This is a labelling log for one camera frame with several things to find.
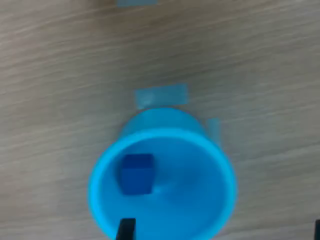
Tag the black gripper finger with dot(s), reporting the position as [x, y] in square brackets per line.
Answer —
[317, 231]
[126, 230]

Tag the blue cube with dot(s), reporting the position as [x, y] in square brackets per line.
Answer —
[136, 175]

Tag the light blue plastic bin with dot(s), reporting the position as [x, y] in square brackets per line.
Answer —
[190, 190]

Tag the narrow light blue tape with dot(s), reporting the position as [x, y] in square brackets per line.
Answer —
[213, 131]

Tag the wide light blue tape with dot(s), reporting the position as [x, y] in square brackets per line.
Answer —
[161, 96]

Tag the wide grey-blue tape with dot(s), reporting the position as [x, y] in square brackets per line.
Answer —
[137, 3]

